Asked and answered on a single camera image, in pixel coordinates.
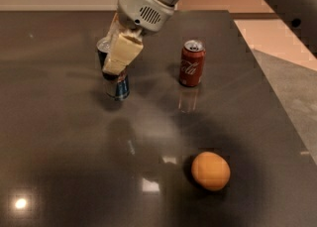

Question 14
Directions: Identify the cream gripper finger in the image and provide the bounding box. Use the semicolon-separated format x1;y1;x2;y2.
106;14;122;39
102;32;144;75

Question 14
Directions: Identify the blue silver redbull can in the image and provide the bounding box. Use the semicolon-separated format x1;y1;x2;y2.
96;38;130;101

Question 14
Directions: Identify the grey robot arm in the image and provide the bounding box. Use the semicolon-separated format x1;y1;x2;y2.
103;0;317;75

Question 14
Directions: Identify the red coca-cola can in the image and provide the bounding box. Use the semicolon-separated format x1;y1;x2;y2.
179;40;206;87

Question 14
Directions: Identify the orange fruit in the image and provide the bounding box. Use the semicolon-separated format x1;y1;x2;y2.
191;152;231;191

